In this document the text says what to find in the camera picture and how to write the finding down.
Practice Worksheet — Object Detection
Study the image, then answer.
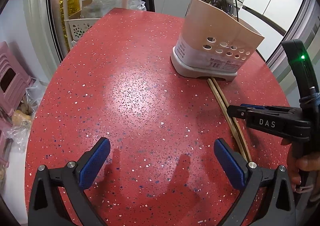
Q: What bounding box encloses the brass chopstick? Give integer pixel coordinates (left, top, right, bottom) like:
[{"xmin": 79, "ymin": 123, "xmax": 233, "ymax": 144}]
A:
[
  {"xmin": 211, "ymin": 77, "xmax": 252, "ymax": 162},
  {"xmin": 207, "ymin": 78, "xmax": 248, "ymax": 161}
]

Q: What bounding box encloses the person's right hand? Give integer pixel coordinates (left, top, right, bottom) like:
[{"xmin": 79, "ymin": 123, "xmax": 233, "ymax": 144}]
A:
[{"xmin": 287, "ymin": 147, "xmax": 320, "ymax": 191}]

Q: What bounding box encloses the plastic bag with food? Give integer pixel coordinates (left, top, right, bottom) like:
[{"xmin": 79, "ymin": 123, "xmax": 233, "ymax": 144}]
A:
[{"xmin": 4, "ymin": 80, "xmax": 48, "ymax": 152}]

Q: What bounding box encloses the beige utensil holder grey base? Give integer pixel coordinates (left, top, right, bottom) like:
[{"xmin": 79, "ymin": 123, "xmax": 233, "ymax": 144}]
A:
[{"xmin": 170, "ymin": 0, "xmax": 264, "ymax": 81}]

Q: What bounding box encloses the pink plastic stool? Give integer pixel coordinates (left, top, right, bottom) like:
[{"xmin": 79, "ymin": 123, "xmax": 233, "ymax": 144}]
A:
[{"xmin": 0, "ymin": 40, "xmax": 36, "ymax": 167}]

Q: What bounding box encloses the white refrigerator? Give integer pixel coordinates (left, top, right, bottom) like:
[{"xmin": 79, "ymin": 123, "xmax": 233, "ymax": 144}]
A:
[{"xmin": 239, "ymin": 0, "xmax": 303, "ymax": 61}]

